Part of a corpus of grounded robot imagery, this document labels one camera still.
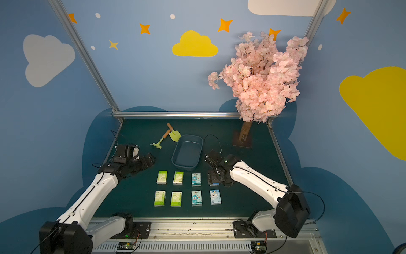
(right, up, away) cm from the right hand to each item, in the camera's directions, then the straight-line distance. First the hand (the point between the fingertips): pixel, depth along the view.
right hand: (220, 177), depth 81 cm
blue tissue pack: (-2, -6, +7) cm, 9 cm away
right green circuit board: (+18, -31, -9) cm, 36 cm away
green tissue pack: (-23, -3, +8) cm, 25 cm away
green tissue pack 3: (-32, -11, 0) cm, 34 cm away
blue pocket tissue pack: (-13, -3, +7) cm, 15 cm away
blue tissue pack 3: (-12, -11, +1) cm, 17 cm away
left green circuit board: (-46, -29, -9) cm, 55 cm away
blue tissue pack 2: (-2, -11, +1) cm, 11 cm away
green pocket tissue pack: (-33, -2, +7) cm, 34 cm away
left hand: (-38, +9, +2) cm, 39 cm away
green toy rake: (-41, +16, +26) cm, 51 cm away
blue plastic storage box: (-20, +10, +26) cm, 34 cm away
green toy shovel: (-30, +22, +30) cm, 48 cm away
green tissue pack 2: (-23, -12, +1) cm, 26 cm away
